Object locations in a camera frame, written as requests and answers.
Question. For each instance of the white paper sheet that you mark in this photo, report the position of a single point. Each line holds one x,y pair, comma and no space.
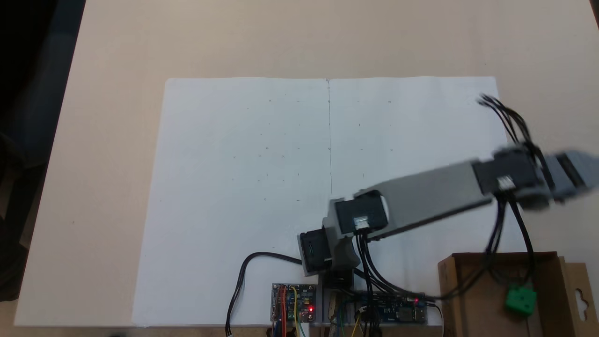
234,187
421,131

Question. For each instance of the long blue circuit board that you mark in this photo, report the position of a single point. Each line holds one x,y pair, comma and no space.
398,311

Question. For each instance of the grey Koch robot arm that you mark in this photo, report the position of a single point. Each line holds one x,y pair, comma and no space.
435,192

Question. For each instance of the brown cardboard box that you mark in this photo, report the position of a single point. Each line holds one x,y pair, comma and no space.
472,299

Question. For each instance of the green dice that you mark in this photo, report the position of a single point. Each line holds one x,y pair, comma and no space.
520,300

